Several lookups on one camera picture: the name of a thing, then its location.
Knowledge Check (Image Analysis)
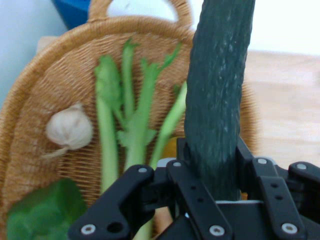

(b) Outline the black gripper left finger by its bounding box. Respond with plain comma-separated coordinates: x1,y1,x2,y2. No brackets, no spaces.
67,137,233,240

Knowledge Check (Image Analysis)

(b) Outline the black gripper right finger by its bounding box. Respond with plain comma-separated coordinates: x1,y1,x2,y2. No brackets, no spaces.
236,137,320,240

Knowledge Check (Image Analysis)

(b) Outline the dark green cucumber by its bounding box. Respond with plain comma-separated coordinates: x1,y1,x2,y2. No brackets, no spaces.
183,0,256,202

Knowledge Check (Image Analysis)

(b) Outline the light green celery bunch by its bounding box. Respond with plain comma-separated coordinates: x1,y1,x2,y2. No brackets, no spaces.
94,38,188,240

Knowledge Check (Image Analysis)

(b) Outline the green leafy vegetable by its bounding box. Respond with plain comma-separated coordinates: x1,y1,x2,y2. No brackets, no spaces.
6,177,88,240

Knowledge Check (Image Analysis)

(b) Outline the white garlic bulb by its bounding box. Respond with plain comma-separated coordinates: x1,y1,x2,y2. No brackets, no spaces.
41,102,95,161

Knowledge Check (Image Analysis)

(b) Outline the light wooden board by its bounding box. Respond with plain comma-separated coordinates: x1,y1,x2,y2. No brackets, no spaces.
239,49,320,171

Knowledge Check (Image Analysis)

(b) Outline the woven wicker basket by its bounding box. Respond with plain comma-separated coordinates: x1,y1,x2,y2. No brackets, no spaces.
0,0,263,240

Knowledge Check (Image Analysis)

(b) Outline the blue container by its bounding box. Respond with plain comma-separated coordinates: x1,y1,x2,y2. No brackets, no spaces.
51,0,92,30

